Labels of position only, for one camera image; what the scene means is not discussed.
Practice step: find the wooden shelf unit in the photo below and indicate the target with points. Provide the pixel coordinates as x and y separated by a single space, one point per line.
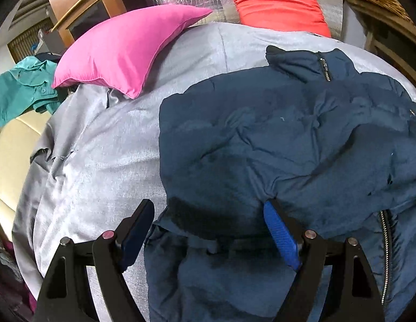
389 43

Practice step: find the teal shirt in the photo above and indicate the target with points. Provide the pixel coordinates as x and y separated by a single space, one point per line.
16 87

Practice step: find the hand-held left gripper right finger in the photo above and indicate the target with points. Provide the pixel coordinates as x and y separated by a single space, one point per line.
281 238

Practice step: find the cream seat cushion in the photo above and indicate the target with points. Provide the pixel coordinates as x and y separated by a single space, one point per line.
13 147

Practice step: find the pink pillow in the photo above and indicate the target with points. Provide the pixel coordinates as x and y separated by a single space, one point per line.
120 50

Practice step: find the navy blue padded jacket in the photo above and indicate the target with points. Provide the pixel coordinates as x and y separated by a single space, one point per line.
278 141

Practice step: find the grey bed blanket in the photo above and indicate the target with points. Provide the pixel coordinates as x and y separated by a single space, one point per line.
110 161

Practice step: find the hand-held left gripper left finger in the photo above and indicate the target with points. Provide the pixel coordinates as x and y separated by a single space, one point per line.
138 229

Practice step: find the orange-red pillow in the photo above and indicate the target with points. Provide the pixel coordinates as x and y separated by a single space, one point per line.
278 6

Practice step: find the dark maroon cloth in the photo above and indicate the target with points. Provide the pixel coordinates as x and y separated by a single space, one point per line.
13 285

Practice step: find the woven wicker chest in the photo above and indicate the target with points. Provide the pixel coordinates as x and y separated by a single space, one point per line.
23 43

